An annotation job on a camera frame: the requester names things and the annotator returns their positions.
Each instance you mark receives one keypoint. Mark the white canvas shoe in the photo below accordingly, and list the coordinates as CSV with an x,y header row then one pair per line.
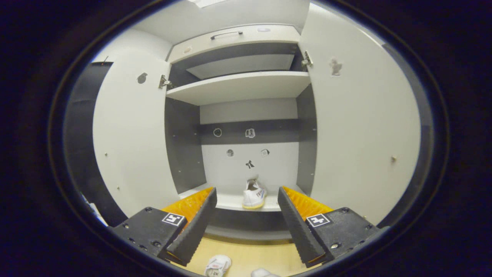
x,y
254,197
217,266

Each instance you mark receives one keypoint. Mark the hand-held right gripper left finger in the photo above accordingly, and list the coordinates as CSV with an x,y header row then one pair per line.
x,y
196,229

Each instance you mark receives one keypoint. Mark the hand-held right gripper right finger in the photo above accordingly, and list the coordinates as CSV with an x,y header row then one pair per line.
x,y
298,229

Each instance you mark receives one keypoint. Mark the grey shoe cabinet door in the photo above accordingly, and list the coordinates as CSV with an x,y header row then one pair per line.
x,y
130,146
365,127

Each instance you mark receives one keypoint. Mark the long ceiling light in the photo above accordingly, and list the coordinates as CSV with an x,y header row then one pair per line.
x,y
209,3

